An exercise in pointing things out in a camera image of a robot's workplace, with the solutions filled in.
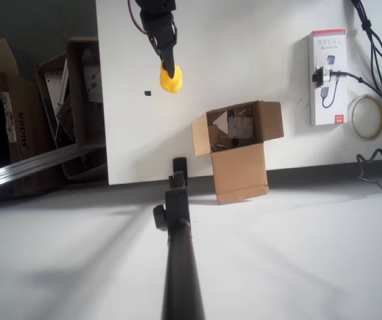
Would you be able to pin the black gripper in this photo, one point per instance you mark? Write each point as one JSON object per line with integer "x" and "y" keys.
{"x": 160, "y": 30}

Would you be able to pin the yellow rubber duck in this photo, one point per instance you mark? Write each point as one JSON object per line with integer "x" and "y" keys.
{"x": 172, "y": 85}

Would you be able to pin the open cardboard box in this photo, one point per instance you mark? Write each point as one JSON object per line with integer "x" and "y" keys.
{"x": 239, "y": 173}

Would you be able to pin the Midea cardboard box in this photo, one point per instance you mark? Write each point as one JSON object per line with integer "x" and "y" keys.
{"x": 27, "y": 133}

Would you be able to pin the small black tape piece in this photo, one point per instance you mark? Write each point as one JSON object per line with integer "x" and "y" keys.
{"x": 147, "y": 93}

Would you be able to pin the white perforated metal plate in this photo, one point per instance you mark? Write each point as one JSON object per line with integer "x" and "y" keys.
{"x": 52, "y": 83}

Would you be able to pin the white red product package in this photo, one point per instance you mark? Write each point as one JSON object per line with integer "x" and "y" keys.
{"x": 335, "y": 100}

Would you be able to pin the clear tape roll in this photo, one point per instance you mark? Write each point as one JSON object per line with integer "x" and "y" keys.
{"x": 381, "y": 116}

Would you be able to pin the aluminium extrusion rail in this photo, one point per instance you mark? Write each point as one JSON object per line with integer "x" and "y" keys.
{"x": 27, "y": 166}

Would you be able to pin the black camera stand pole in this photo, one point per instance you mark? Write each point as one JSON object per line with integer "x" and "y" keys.
{"x": 180, "y": 266}

